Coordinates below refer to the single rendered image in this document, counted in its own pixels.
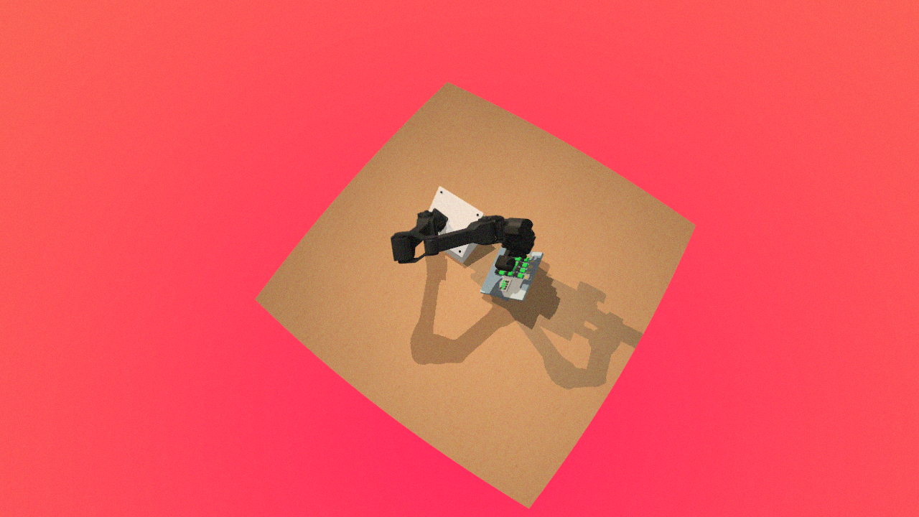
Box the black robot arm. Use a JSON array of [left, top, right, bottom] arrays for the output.
[[391, 208, 536, 264]]

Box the light grey switch panel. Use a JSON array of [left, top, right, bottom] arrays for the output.
[[480, 248, 544, 302]]

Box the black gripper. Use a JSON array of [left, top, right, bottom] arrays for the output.
[[495, 236, 527, 272]]

